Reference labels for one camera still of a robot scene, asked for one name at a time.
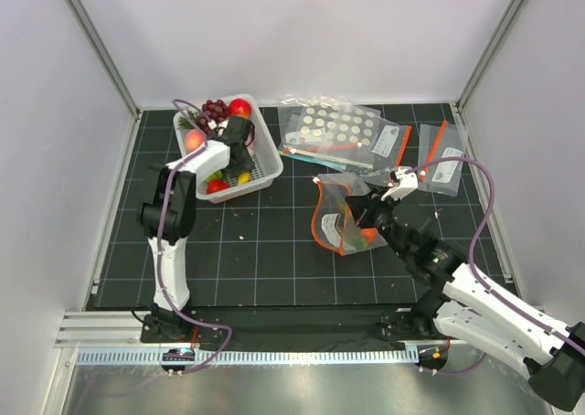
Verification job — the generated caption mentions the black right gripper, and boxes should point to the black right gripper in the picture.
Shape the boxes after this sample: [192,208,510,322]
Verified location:
[346,186,410,260]

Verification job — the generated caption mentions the orange toy carrot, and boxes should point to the orange toy carrot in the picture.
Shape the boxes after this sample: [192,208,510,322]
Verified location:
[360,229,378,243]

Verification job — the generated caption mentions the clear zip bag orange zipper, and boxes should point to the clear zip bag orange zipper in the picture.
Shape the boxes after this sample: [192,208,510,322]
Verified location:
[311,173,387,256]

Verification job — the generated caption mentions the yellow toy lemon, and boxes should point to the yellow toy lemon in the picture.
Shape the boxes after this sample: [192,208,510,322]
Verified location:
[237,172,250,185]

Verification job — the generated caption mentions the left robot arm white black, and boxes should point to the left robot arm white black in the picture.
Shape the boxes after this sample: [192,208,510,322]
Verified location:
[137,116,255,342]

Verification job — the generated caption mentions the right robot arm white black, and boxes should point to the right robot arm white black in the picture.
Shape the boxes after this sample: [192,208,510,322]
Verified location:
[346,191,584,412]

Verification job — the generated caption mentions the zip bag orange zipper middle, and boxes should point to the zip bag orange zipper middle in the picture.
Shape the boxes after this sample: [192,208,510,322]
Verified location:
[362,123,411,170]

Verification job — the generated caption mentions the zip bag with dotted sheet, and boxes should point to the zip bag with dotted sheet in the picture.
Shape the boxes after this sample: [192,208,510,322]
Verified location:
[277,96,381,171]

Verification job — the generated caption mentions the zip bag orange zipper right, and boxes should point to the zip bag orange zipper right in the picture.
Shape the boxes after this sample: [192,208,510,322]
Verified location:
[418,120,465,197]

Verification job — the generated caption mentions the red yellow toy apple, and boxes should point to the red yellow toy apple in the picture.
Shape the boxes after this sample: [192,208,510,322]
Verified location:
[229,98,252,119]

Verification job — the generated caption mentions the purple toy grape bunch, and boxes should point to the purple toy grape bunch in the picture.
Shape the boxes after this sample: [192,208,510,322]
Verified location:
[202,100,229,122]

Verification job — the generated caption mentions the white perforated plastic basket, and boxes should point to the white perforated plastic basket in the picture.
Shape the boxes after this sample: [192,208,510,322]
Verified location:
[165,94,283,204]

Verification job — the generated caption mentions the pink toy peach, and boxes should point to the pink toy peach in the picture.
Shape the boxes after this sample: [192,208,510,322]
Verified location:
[183,129,207,154]

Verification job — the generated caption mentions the green toy pepper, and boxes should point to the green toy pepper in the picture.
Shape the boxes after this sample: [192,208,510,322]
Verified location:
[206,170,223,182]

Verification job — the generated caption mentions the black grid cutting mat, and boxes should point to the black grid cutting mat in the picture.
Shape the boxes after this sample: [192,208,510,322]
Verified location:
[89,102,522,307]

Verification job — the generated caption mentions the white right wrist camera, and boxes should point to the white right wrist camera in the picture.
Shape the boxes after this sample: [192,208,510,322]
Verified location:
[381,166,419,201]

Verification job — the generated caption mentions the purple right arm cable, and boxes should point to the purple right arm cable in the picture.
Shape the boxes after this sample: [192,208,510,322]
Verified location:
[406,156,585,376]

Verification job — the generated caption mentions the left aluminium frame post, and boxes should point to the left aluminium frame post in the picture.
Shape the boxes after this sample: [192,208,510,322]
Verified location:
[65,0,140,119]

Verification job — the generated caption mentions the aluminium frame post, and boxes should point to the aluminium frame post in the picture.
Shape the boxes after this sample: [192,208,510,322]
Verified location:
[65,0,140,119]
[455,0,528,114]

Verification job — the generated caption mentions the slotted metal cable duct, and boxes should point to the slotted metal cable duct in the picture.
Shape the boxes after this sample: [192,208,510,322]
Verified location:
[76,346,419,367]

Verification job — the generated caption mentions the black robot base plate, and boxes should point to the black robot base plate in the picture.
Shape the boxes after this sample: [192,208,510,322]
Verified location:
[140,303,446,352]

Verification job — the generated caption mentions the right aluminium frame post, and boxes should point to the right aluminium frame post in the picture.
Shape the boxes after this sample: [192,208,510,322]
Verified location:
[455,0,528,114]

